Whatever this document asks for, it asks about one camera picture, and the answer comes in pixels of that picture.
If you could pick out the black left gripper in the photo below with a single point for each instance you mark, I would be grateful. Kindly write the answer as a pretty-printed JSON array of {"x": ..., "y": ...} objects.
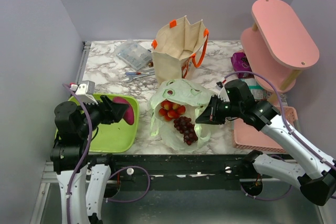
[{"x": 115, "y": 111}]

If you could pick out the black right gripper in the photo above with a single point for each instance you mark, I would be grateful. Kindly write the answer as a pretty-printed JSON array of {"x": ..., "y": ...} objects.
[{"x": 210, "y": 115}]

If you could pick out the magenta dragon fruit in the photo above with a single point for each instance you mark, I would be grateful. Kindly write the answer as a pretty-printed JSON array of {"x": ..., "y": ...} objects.
[{"x": 129, "y": 114}]

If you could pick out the green avocado print plastic bag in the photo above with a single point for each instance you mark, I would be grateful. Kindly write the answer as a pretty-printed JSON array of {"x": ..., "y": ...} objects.
[{"x": 182, "y": 92}]

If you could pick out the dark red grape bunch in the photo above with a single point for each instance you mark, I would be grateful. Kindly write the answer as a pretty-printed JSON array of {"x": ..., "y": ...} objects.
[{"x": 185, "y": 127}]

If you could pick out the red strawberry cluster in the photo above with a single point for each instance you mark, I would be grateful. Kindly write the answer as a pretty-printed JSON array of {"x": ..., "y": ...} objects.
[{"x": 170, "y": 111}]

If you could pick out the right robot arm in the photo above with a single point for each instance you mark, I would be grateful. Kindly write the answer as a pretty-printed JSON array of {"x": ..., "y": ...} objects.
[{"x": 314, "y": 172}]

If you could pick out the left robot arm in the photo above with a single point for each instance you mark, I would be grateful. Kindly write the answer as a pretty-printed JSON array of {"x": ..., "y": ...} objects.
[{"x": 82, "y": 182}]

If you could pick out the beige canvas tote bag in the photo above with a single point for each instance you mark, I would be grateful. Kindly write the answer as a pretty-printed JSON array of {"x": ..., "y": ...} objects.
[{"x": 179, "y": 49}]

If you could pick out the lime green plastic tray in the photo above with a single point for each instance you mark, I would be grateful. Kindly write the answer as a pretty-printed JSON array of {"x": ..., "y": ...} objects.
[{"x": 113, "y": 138}]

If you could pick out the pink plastic basket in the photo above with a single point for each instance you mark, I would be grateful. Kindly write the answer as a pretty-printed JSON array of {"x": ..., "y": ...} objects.
[{"x": 246, "y": 137}]

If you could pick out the silver wrench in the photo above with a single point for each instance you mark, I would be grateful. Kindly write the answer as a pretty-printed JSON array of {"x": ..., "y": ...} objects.
[{"x": 130, "y": 78}]

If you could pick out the teal snack packet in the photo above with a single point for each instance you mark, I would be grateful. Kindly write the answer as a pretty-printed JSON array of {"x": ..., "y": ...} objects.
[{"x": 258, "y": 92}]

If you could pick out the clear plastic organizer box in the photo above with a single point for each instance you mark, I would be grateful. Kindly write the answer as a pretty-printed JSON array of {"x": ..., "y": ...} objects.
[{"x": 133, "y": 54}]

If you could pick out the purple snack packet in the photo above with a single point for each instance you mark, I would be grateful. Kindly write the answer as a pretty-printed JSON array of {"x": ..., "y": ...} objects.
[{"x": 240, "y": 63}]

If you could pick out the pink two-tier shelf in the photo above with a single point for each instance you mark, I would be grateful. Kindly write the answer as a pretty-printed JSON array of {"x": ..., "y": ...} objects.
[{"x": 277, "y": 45}]

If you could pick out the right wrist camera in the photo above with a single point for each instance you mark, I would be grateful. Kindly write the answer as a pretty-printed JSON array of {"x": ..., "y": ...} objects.
[{"x": 222, "y": 92}]

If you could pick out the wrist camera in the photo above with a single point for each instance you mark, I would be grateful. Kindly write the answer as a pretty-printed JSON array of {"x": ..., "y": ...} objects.
[
  {"x": 222, "y": 92},
  {"x": 84, "y": 90}
]

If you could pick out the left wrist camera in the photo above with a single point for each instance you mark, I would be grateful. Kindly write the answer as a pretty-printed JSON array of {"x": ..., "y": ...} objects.
[{"x": 84, "y": 90}]

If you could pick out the blue handled tool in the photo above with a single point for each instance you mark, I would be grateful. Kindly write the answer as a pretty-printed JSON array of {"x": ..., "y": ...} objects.
[{"x": 135, "y": 73}]

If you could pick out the black table front rail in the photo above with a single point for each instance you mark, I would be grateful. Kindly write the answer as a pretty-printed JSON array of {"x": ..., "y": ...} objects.
[{"x": 174, "y": 172}]

